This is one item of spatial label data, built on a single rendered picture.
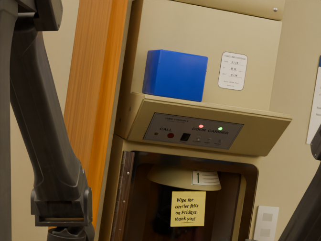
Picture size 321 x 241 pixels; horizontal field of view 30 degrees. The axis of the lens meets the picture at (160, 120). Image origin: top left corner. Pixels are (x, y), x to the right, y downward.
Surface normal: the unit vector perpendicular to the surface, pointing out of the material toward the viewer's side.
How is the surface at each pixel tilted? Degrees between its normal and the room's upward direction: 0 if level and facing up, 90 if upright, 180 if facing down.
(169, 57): 90
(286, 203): 90
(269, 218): 90
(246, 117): 135
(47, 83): 83
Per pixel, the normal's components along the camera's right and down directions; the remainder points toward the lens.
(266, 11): 0.27, 0.09
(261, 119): 0.09, 0.76
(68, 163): 0.99, -0.01
